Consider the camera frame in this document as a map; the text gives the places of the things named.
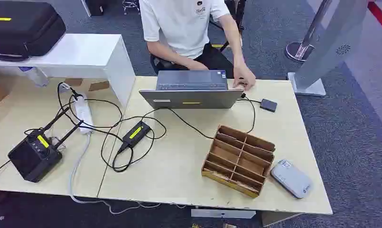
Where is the grey laptop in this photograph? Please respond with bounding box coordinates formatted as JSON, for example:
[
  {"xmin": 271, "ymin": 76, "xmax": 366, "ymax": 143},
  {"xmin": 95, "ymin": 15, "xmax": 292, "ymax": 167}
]
[{"xmin": 139, "ymin": 69, "xmax": 244, "ymax": 110}]

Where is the black power adapter brick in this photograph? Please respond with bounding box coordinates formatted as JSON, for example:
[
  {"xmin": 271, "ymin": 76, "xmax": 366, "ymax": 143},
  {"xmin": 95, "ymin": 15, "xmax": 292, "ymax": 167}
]
[{"xmin": 118, "ymin": 121, "xmax": 152, "ymax": 154}]

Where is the person's left hand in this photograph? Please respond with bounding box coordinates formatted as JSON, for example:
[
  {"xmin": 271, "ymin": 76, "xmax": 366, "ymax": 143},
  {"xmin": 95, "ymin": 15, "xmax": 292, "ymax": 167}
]
[{"xmin": 233, "ymin": 65, "xmax": 257, "ymax": 92}]

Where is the wooden compartment box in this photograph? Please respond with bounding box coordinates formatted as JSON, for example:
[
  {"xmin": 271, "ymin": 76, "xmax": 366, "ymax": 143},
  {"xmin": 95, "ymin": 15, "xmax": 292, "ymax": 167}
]
[{"xmin": 201, "ymin": 124, "xmax": 276, "ymax": 199}]

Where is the small black hub box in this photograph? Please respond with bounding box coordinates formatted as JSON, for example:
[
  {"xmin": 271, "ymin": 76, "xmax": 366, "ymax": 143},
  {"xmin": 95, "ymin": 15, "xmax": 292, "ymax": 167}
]
[{"xmin": 260, "ymin": 98, "xmax": 278, "ymax": 113}]

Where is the person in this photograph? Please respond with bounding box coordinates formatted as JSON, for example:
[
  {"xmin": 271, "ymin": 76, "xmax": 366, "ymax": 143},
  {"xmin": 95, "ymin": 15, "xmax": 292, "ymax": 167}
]
[{"xmin": 138, "ymin": 0, "xmax": 257, "ymax": 92}]

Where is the white power strip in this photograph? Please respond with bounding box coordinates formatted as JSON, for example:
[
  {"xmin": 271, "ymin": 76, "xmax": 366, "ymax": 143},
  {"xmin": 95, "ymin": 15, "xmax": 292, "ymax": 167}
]
[{"xmin": 74, "ymin": 95, "xmax": 94, "ymax": 135}]

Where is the grey card pouch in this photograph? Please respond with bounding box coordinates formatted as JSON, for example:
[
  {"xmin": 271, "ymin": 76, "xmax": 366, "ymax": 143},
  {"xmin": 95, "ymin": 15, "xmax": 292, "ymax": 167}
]
[{"xmin": 270, "ymin": 159, "xmax": 313, "ymax": 200}]

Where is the white shelf riser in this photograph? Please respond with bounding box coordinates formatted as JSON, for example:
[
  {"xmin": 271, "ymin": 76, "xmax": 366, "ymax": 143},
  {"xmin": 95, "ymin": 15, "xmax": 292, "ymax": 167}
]
[{"xmin": 0, "ymin": 33, "xmax": 136, "ymax": 109}]

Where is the silver standing panel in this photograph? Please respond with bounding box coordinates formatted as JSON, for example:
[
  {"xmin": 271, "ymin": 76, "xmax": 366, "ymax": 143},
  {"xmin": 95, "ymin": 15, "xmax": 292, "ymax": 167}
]
[{"xmin": 287, "ymin": 0, "xmax": 370, "ymax": 97}]

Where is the clear plastic bottle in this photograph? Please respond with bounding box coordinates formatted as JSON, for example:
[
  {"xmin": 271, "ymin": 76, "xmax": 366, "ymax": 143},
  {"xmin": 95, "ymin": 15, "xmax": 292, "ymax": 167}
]
[{"xmin": 19, "ymin": 66, "xmax": 49, "ymax": 88}]

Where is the black router with antennas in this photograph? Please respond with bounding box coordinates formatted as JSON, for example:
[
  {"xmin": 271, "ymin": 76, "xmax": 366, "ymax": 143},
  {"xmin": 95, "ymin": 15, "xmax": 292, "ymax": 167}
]
[{"xmin": 7, "ymin": 107, "xmax": 84, "ymax": 183}]

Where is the black carrying case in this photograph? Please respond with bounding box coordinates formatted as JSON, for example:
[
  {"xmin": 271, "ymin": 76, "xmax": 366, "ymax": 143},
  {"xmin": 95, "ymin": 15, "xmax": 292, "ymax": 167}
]
[{"xmin": 0, "ymin": 0, "xmax": 67, "ymax": 62}]

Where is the black hub cable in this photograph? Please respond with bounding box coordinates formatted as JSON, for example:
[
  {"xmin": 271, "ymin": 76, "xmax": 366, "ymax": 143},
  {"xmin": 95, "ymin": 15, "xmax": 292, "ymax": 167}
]
[{"xmin": 237, "ymin": 93, "xmax": 262, "ymax": 134}]

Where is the black laptop power cable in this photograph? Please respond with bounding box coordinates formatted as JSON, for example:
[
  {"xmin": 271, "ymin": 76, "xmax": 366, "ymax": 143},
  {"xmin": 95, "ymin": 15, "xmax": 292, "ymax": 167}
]
[{"xmin": 56, "ymin": 82, "xmax": 214, "ymax": 173}]

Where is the white power strip cable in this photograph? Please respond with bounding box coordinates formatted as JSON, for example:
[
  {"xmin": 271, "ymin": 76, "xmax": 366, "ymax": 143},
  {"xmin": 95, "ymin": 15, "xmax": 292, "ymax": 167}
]
[{"xmin": 68, "ymin": 133, "xmax": 186, "ymax": 215}]

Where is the silver stanchion post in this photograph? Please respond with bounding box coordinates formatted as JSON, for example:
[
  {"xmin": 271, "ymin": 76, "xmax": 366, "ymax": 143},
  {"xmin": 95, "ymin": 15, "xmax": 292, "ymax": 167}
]
[{"xmin": 285, "ymin": 0, "xmax": 333, "ymax": 63}]

